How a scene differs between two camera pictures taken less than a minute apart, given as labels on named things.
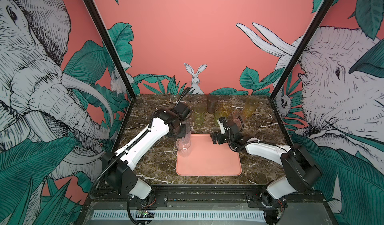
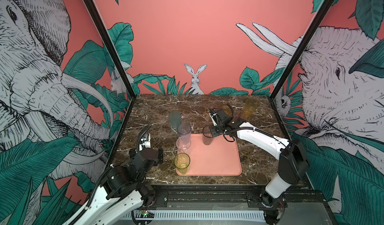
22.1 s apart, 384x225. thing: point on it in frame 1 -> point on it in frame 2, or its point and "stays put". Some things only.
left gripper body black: (180, 133) -> (160, 159)
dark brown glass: (212, 101) -> (207, 135)
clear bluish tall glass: (188, 126) stays put
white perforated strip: (179, 215) stays put
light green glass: (199, 112) -> (181, 162)
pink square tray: (207, 158) stays put
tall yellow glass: (250, 105) stays put
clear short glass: (183, 145) stays put
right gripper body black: (223, 138) -> (217, 130)
